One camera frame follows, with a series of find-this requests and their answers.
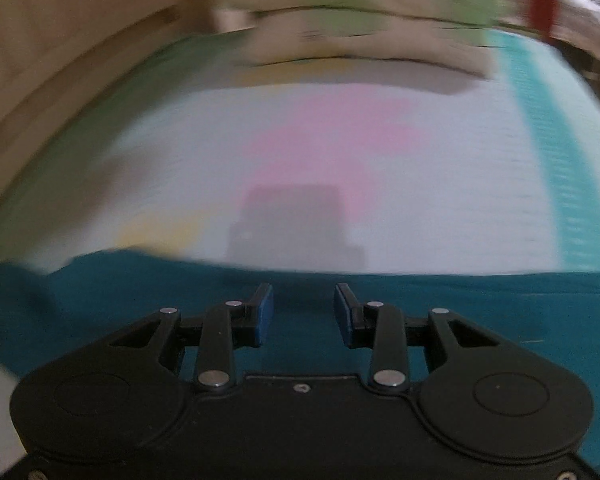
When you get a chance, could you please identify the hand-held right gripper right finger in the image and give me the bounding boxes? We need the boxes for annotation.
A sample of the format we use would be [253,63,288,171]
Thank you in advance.
[333,282,501,391]

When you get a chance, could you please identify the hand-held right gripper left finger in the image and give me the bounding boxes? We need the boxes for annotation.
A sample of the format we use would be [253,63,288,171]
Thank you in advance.
[108,282,274,392]

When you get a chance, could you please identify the teal pants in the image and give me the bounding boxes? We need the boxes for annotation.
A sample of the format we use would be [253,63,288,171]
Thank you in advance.
[0,249,600,441]

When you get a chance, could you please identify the floral printed bed sheet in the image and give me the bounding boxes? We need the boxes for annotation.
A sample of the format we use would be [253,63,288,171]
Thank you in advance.
[0,30,600,478]

